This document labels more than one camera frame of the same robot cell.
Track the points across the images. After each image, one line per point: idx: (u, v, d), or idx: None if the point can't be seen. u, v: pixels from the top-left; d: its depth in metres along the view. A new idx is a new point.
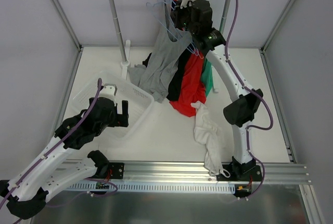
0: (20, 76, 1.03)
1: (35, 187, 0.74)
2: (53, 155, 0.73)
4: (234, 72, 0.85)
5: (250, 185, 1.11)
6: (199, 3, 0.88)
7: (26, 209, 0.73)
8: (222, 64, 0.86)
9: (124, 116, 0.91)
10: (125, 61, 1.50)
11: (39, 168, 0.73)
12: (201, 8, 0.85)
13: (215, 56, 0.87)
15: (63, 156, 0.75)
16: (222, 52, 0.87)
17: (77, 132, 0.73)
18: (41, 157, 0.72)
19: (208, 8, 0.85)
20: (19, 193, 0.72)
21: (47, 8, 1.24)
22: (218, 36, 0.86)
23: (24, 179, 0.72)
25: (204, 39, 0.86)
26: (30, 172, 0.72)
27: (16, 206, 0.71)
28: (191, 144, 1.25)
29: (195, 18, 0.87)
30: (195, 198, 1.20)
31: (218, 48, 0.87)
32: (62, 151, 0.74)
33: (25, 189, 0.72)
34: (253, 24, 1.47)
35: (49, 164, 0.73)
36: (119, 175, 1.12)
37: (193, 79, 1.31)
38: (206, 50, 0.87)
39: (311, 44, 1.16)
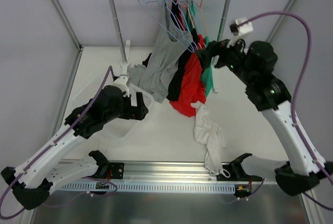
0: (19, 76, 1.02)
1: (42, 174, 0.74)
2: (63, 142, 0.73)
4: (304, 141, 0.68)
5: (250, 185, 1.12)
6: (259, 44, 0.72)
7: (31, 197, 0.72)
8: (287, 128, 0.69)
9: (139, 109, 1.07)
10: (125, 61, 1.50)
11: (48, 154, 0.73)
12: (264, 53, 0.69)
13: (278, 117, 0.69)
15: (73, 145, 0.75)
16: (289, 114, 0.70)
17: (87, 120, 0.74)
18: (51, 144, 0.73)
19: (272, 52, 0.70)
20: (26, 179, 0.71)
21: (47, 8, 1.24)
22: (283, 90, 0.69)
23: (33, 165, 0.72)
25: (265, 92, 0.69)
26: (40, 158, 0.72)
27: (21, 193, 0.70)
28: (191, 144, 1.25)
29: (252, 63, 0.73)
30: (195, 197, 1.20)
31: (283, 106, 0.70)
32: (71, 138, 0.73)
33: (33, 175, 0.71)
34: (253, 24, 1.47)
35: (58, 151, 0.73)
36: (119, 175, 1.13)
37: (194, 79, 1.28)
38: (267, 108, 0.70)
39: (311, 43, 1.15)
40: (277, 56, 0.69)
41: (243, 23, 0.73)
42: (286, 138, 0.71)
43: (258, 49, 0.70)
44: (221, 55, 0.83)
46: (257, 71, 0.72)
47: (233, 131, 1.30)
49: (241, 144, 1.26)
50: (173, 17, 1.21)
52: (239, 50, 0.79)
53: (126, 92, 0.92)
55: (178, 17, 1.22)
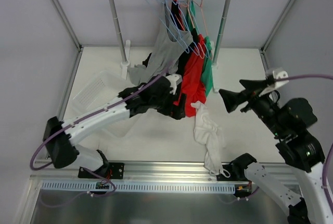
0: (19, 76, 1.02)
1: (84, 134, 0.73)
2: (114, 110, 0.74)
4: (329, 203, 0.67)
5: (250, 185, 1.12)
6: (297, 102, 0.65)
7: (66, 153, 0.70)
8: (316, 191, 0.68)
9: (180, 108, 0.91)
10: (125, 61, 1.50)
11: (100, 115, 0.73)
12: (304, 115, 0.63)
13: (309, 179, 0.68)
15: (120, 115, 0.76)
16: (319, 175, 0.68)
17: (136, 100, 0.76)
18: (104, 107, 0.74)
19: (311, 113, 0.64)
20: (72, 132, 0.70)
21: (47, 8, 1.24)
22: (318, 150, 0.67)
23: (82, 122, 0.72)
25: (301, 154, 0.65)
26: (92, 117, 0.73)
27: (64, 144, 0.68)
28: (191, 144, 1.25)
29: (287, 121, 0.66)
30: (195, 198, 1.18)
31: (315, 166, 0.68)
32: (122, 110, 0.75)
33: (79, 131, 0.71)
34: (253, 25, 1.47)
35: (108, 116, 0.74)
36: (119, 175, 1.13)
37: (194, 79, 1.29)
38: (300, 168, 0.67)
39: (312, 44, 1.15)
40: (315, 116, 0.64)
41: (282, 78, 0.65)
42: (311, 197, 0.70)
43: (297, 109, 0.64)
44: (250, 102, 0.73)
46: (293, 131, 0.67)
47: (233, 131, 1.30)
49: (241, 145, 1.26)
50: (173, 17, 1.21)
52: (271, 100, 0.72)
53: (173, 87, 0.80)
55: (178, 17, 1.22)
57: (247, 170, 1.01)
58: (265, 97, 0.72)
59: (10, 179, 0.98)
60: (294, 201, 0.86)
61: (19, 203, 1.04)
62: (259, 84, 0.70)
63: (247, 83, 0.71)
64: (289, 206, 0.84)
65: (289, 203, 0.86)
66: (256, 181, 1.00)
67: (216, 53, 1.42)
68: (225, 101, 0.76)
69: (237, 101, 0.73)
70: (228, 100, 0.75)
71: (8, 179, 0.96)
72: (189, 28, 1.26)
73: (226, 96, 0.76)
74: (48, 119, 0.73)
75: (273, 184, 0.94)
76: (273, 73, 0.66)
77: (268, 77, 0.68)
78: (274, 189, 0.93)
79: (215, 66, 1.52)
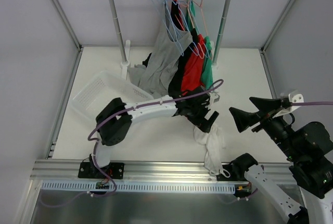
0: (19, 76, 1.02)
1: (138, 119, 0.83)
2: (167, 106, 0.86)
4: None
5: (250, 185, 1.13)
6: (310, 127, 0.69)
7: (122, 132, 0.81)
8: (324, 214, 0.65)
9: (208, 125, 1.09)
10: (125, 62, 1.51)
11: (155, 106, 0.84)
12: (319, 141, 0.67)
13: (319, 202, 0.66)
15: (168, 111, 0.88)
16: (330, 200, 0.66)
17: (182, 103, 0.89)
18: (159, 100, 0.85)
19: (328, 140, 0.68)
20: (133, 114, 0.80)
21: (47, 8, 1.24)
22: None
23: (142, 107, 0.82)
25: (316, 179, 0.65)
26: (149, 106, 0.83)
27: (125, 123, 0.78)
28: (191, 144, 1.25)
29: (302, 145, 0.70)
30: (195, 198, 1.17)
31: (329, 193, 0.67)
32: (172, 107, 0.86)
33: (137, 115, 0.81)
34: (253, 25, 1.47)
35: (161, 109, 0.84)
36: (119, 175, 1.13)
37: (194, 79, 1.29)
38: (314, 193, 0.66)
39: (313, 44, 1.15)
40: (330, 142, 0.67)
41: (299, 103, 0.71)
42: (317, 216, 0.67)
43: (314, 135, 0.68)
44: (264, 123, 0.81)
46: (308, 156, 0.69)
47: (232, 131, 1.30)
49: (241, 145, 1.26)
50: (172, 17, 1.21)
52: (285, 124, 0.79)
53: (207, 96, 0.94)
55: (177, 17, 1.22)
57: (248, 173, 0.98)
58: (279, 120, 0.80)
59: (10, 179, 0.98)
60: (294, 210, 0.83)
61: (19, 202, 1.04)
62: (273, 107, 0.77)
63: (261, 107, 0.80)
64: (289, 215, 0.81)
65: (289, 212, 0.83)
66: (256, 184, 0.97)
67: (216, 53, 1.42)
68: (238, 122, 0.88)
69: (250, 122, 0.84)
70: (241, 121, 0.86)
71: (8, 179, 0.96)
72: (189, 28, 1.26)
73: (239, 116, 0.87)
74: (114, 98, 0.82)
75: (273, 189, 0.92)
76: (289, 97, 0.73)
77: (283, 100, 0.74)
78: (274, 194, 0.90)
79: (215, 66, 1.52)
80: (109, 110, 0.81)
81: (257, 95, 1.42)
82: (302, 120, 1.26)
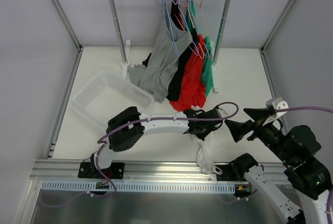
0: (18, 76, 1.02)
1: (150, 132, 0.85)
2: (179, 122, 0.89)
4: None
5: (250, 185, 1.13)
6: (298, 130, 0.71)
7: (130, 141, 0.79)
8: (319, 215, 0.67)
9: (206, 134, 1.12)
10: (125, 61, 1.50)
11: (168, 121, 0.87)
12: (306, 142, 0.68)
13: (313, 204, 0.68)
15: (179, 128, 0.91)
16: (324, 201, 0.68)
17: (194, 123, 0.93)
18: (174, 116, 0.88)
19: (315, 141, 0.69)
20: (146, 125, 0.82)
21: (47, 8, 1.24)
22: (327, 179, 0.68)
23: (156, 121, 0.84)
25: (310, 181, 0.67)
26: (162, 120, 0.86)
27: (137, 134, 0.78)
28: (190, 142, 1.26)
29: (292, 148, 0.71)
30: (195, 198, 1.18)
31: (323, 194, 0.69)
32: (183, 125, 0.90)
33: (149, 128, 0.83)
34: (254, 25, 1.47)
35: (171, 124, 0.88)
36: (119, 175, 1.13)
37: (194, 79, 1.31)
38: (308, 194, 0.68)
39: (313, 44, 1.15)
40: (318, 144, 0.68)
41: (283, 110, 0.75)
42: (312, 218, 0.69)
43: (301, 137, 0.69)
44: (256, 130, 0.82)
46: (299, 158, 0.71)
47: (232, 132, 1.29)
49: (241, 145, 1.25)
50: (170, 16, 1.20)
52: (276, 129, 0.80)
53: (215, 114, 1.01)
55: (177, 17, 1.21)
57: (248, 174, 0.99)
58: (269, 125, 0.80)
59: (11, 179, 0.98)
60: (293, 212, 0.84)
61: (19, 202, 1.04)
62: (262, 113, 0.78)
63: (252, 113, 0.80)
64: (289, 218, 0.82)
65: (289, 215, 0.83)
66: (256, 185, 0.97)
67: (216, 53, 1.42)
68: (231, 129, 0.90)
69: (242, 131, 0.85)
70: (234, 128, 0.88)
71: (8, 179, 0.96)
72: (189, 28, 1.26)
73: (232, 125, 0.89)
74: (132, 107, 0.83)
75: (273, 190, 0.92)
76: (274, 104, 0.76)
77: (269, 107, 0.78)
78: (273, 196, 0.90)
79: (215, 66, 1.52)
80: (124, 117, 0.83)
81: (257, 95, 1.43)
82: (301, 121, 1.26)
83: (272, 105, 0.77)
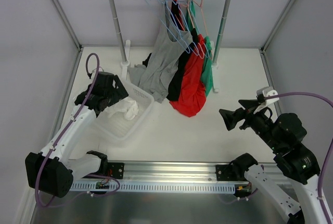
0: (18, 77, 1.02)
1: (68, 151, 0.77)
2: (81, 116, 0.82)
4: (325, 214, 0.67)
5: (250, 185, 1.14)
6: (287, 117, 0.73)
7: (61, 180, 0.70)
8: (311, 201, 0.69)
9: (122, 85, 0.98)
10: (125, 62, 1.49)
11: (70, 129, 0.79)
12: (293, 128, 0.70)
13: (304, 190, 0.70)
15: (88, 120, 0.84)
16: (315, 187, 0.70)
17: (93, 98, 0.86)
18: (72, 119, 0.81)
19: (301, 127, 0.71)
20: (58, 154, 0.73)
21: (47, 8, 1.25)
22: (314, 164, 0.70)
23: (60, 141, 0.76)
25: (297, 166, 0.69)
26: (64, 134, 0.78)
27: (57, 164, 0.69)
28: (190, 141, 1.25)
29: (280, 135, 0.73)
30: (195, 198, 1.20)
31: (311, 178, 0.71)
32: (87, 112, 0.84)
33: (62, 150, 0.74)
34: (254, 24, 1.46)
35: (78, 124, 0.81)
36: (119, 175, 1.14)
37: (193, 79, 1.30)
38: (296, 179, 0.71)
39: (314, 44, 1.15)
40: (304, 129, 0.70)
41: (272, 97, 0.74)
42: (306, 206, 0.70)
43: (288, 123, 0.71)
44: (247, 119, 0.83)
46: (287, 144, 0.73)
47: (233, 132, 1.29)
49: (241, 145, 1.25)
50: (173, 17, 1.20)
52: (265, 115, 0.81)
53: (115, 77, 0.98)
55: (177, 17, 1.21)
57: (248, 172, 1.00)
58: (260, 114, 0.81)
59: (10, 180, 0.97)
60: (295, 209, 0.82)
61: (18, 202, 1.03)
62: (253, 103, 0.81)
63: (244, 101, 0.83)
64: (290, 215, 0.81)
65: (289, 212, 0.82)
66: (256, 183, 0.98)
67: (216, 53, 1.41)
68: (225, 120, 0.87)
69: (234, 119, 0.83)
70: (227, 119, 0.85)
71: (7, 180, 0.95)
72: (189, 28, 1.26)
73: (226, 115, 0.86)
74: (25, 159, 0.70)
75: (273, 188, 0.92)
76: (264, 92, 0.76)
77: (258, 96, 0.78)
78: (273, 194, 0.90)
79: (215, 66, 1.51)
80: (32, 173, 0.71)
81: None
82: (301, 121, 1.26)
83: (261, 94, 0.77)
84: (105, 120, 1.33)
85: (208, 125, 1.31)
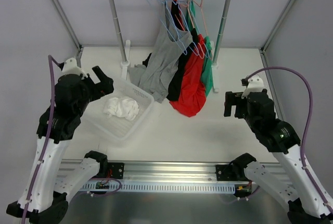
0: (18, 77, 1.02)
1: (47, 193, 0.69)
2: (49, 156, 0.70)
4: (315, 185, 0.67)
5: (250, 185, 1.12)
6: (257, 94, 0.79)
7: (52, 218, 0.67)
8: (299, 174, 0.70)
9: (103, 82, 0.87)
10: (125, 62, 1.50)
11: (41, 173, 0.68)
12: (259, 100, 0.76)
13: (289, 162, 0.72)
15: (58, 155, 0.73)
16: (298, 157, 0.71)
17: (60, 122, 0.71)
18: (39, 162, 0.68)
19: (268, 99, 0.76)
20: (36, 204, 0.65)
21: (47, 8, 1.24)
22: (292, 134, 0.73)
23: (34, 190, 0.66)
25: (274, 136, 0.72)
26: (37, 181, 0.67)
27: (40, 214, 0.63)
28: (190, 141, 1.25)
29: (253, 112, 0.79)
30: (195, 198, 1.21)
31: (293, 148, 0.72)
32: (54, 148, 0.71)
33: (39, 200, 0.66)
34: (253, 25, 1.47)
35: (49, 165, 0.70)
36: (119, 175, 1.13)
37: (193, 79, 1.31)
38: (278, 150, 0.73)
39: (314, 44, 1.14)
40: (271, 100, 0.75)
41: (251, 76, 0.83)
42: (297, 181, 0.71)
43: (256, 98, 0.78)
44: (238, 103, 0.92)
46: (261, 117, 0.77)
47: (233, 132, 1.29)
49: (241, 145, 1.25)
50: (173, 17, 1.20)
52: None
53: (83, 75, 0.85)
55: (177, 17, 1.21)
57: (247, 169, 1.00)
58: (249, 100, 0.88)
59: (10, 180, 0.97)
60: (294, 196, 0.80)
61: None
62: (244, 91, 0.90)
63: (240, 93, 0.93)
64: (289, 201, 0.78)
65: (288, 199, 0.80)
66: (256, 179, 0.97)
67: (216, 53, 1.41)
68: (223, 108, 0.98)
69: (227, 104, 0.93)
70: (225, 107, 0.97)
71: (7, 180, 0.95)
72: (189, 28, 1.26)
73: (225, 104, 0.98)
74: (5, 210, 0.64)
75: (271, 180, 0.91)
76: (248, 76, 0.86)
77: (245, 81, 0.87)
78: (272, 185, 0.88)
79: (215, 66, 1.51)
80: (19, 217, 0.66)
81: None
82: (301, 121, 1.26)
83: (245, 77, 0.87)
84: (105, 120, 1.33)
85: (208, 125, 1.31)
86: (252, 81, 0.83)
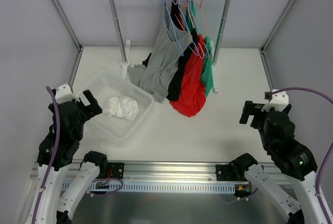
0: (18, 77, 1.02)
1: (51, 217, 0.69)
2: (50, 182, 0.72)
4: (323, 211, 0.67)
5: (250, 185, 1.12)
6: (277, 113, 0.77)
7: None
8: (310, 199, 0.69)
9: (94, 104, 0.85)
10: (125, 62, 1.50)
11: (44, 199, 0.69)
12: (280, 122, 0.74)
13: (302, 187, 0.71)
15: (59, 182, 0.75)
16: (312, 184, 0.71)
17: (59, 150, 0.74)
18: (41, 189, 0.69)
19: (290, 121, 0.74)
20: None
21: (47, 8, 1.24)
22: (310, 160, 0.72)
23: (38, 214, 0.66)
25: (293, 162, 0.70)
26: (40, 206, 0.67)
27: None
28: (190, 141, 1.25)
29: (271, 132, 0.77)
30: (195, 198, 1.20)
31: (309, 175, 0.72)
32: (55, 174, 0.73)
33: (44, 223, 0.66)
34: (253, 25, 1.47)
35: (51, 189, 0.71)
36: (119, 175, 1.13)
37: (194, 79, 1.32)
38: (294, 175, 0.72)
39: (315, 44, 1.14)
40: (293, 124, 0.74)
41: (277, 92, 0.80)
42: (305, 203, 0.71)
43: (276, 119, 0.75)
44: (257, 114, 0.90)
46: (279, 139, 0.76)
47: (233, 132, 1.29)
49: (241, 145, 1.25)
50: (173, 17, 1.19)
52: None
53: (76, 99, 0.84)
55: (177, 17, 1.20)
57: (248, 172, 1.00)
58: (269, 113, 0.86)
59: (10, 180, 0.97)
60: (295, 208, 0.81)
61: (18, 203, 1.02)
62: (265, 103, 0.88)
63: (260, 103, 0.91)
64: (289, 213, 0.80)
65: (289, 211, 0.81)
66: (256, 183, 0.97)
67: (216, 53, 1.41)
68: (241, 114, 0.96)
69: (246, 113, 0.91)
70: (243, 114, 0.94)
71: (7, 180, 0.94)
72: (189, 28, 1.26)
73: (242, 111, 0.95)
74: None
75: (273, 188, 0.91)
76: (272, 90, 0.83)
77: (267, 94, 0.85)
78: (273, 193, 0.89)
79: (215, 66, 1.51)
80: None
81: (257, 94, 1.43)
82: (300, 121, 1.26)
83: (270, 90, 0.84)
84: (105, 121, 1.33)
85: (208, 125, 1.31)
86: (276, 97, 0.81)
